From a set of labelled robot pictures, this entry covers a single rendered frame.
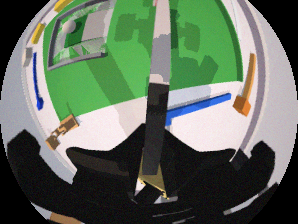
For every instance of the orange putter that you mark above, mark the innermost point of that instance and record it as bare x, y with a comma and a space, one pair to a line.
241, 104

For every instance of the white golf ball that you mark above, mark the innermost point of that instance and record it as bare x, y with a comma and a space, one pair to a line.
69, 26

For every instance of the green flat mat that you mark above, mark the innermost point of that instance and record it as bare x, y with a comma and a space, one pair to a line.
202, 53

